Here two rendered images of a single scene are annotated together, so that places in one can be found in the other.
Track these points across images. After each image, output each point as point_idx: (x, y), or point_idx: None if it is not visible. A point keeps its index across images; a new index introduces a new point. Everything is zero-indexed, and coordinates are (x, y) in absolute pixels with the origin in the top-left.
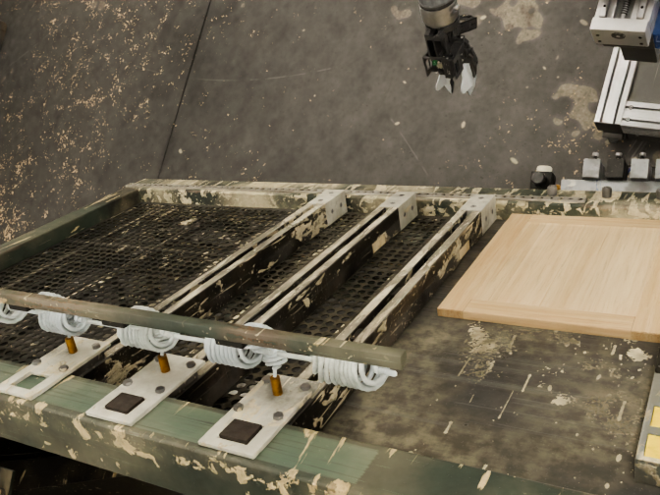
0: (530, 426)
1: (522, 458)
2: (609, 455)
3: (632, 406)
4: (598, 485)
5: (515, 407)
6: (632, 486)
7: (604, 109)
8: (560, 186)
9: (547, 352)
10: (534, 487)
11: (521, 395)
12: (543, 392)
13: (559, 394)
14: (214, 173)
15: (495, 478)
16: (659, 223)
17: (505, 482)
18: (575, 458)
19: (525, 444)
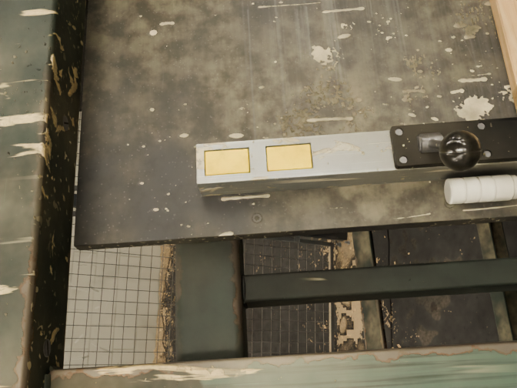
0: (256, 41)
1: (198, 49)
2: (237, 125)
3: (345, 128)
4: (181, 128)
5: (288, 15)
6: (191, 157)
7: None
8: None
9: (427, 10)
10: (38, 56)
11: (314, 12)
12: (331, 32)
13: (335, 48)
14: None
15: (41, 20)
16: None
17: (37, 30)
18: (218, 95)
19: (222, 45)
